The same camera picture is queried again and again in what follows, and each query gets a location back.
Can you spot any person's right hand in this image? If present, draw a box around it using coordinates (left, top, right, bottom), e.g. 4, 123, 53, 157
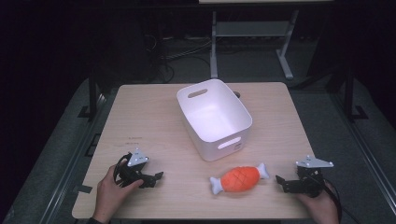
294, 182, 341, 224

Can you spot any orange plush meat toy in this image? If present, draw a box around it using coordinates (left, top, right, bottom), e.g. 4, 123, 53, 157
209, 161, 271, 196

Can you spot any grey metal frame table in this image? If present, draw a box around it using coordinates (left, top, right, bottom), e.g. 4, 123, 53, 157
198, 0, 334, 80

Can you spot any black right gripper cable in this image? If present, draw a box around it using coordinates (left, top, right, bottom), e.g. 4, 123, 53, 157
322, 178, 361, 224

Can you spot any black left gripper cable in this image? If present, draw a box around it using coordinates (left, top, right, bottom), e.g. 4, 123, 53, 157
112, 152, 133, 185

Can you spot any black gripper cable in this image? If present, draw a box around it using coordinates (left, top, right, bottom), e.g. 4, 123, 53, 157
112, 152, 133, 185
322, 178, 361, 224

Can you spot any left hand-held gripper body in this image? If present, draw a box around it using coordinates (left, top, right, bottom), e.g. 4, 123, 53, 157
114, 147, 150, 189

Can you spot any bundle of floor cables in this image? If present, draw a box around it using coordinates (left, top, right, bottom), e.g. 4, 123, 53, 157
144, 33, 213, 84

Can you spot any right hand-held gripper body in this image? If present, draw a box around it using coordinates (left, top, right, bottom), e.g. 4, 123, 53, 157
295, 154, 335, 199

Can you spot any grey tape strip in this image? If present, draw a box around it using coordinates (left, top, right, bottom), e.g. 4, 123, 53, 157
74, 184, 93, 194

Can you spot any metal floor rail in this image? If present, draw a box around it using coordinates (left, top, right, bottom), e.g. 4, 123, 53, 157
38, 92, 108, 224
329, 92, 396, 217

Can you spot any person's left hand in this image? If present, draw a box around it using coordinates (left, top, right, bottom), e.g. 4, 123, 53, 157
92, 160, 145, 224

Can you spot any black metal post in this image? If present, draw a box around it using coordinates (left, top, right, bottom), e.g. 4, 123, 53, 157
78, 66, 101, 121
342, 60, 370, 123

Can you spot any white plastic basket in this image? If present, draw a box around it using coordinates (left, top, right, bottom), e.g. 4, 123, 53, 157
176, 77, 253, 162

